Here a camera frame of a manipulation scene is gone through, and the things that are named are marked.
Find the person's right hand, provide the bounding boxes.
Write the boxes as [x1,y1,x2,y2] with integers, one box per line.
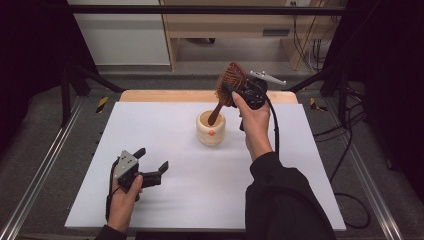
[231,91,275,163]

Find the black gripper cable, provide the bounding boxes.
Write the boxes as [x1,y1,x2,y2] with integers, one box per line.
[264,94,372,230]
[105,159,122,223]

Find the black curtain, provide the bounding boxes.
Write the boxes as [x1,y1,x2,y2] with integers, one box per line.
[324,0,424,195]
[0,0,98,158]

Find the white cabinet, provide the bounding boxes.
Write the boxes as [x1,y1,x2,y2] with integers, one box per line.
[66,0,171,67]

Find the black metal stand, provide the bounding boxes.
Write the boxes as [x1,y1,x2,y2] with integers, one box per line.
[59,63,125,128]
[283,63,351,125]

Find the aluminium floor rail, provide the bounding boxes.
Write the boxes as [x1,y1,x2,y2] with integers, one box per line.
[0,96,85,240]
[324,98,405,240]

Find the person's left hand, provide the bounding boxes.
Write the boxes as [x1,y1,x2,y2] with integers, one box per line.
[107,175,145,234]

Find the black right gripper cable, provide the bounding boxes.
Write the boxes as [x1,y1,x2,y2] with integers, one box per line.
[264,94,372,230]

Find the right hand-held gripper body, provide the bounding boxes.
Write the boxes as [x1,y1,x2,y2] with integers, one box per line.
[238,70,287,111]

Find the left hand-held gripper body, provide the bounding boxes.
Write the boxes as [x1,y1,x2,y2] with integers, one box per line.
[113,149,145,202]

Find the black horizontal bar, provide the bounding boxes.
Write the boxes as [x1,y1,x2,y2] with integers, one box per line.
[66,4,354,16]

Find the brown wooden hairbrush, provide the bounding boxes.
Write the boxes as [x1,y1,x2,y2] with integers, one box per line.
[207,61,248,127]

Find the cables under desk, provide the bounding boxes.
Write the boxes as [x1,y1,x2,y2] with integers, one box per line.
[291,1,336,72]

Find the black floor cables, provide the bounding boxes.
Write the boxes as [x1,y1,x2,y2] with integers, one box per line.
[313,84,368,183]

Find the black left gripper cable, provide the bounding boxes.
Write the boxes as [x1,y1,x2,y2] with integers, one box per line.
[105,159,122,223]

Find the light wooden desk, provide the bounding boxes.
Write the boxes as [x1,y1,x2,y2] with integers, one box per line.
[159,0,348,72]

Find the cream ceramic cup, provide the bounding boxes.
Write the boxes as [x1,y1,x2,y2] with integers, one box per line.
[195,109,227,147]

